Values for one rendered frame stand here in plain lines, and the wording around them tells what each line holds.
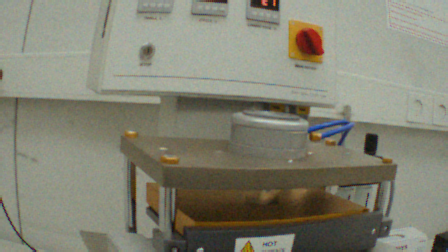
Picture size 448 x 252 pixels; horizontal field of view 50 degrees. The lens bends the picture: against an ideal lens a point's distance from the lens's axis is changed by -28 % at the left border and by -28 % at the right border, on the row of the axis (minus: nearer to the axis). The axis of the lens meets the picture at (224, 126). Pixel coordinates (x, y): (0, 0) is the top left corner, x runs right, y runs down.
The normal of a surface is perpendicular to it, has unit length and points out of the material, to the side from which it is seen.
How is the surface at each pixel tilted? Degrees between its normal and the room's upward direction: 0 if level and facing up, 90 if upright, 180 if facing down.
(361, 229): 90
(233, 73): 90
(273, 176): 90
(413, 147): 90
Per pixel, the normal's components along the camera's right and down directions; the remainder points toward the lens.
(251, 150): -0.44, 0.05
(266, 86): 0.37, 0.12
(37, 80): 0.16, 0.11
